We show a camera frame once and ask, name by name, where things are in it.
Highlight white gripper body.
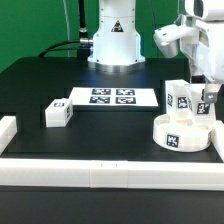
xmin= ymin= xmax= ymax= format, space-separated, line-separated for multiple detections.
xmin=180 ymin=18 xmax=224 ymax=84

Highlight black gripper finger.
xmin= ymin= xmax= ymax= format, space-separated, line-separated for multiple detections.
xmin=203 ymin=83 xmax=221 ymax=103

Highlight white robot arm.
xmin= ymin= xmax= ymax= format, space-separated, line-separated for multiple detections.
xmin=88 ymin=0 xmax=224 ymax=103

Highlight white front fence bar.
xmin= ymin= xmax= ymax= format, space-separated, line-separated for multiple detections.
xmin=0 ymin=158 xmax=224 ymax=191

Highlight white marker sheet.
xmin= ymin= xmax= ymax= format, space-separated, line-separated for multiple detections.
xmin=69 ymin=87 xmax=158 ymax=107

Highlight white left fence bar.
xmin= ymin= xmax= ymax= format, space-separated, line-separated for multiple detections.
xmin=0 ymin=116 xmax=17 ymax=155

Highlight black base cables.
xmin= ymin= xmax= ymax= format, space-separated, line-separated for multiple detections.
xmin=38 ymin=0 xmax=94 ymax=61

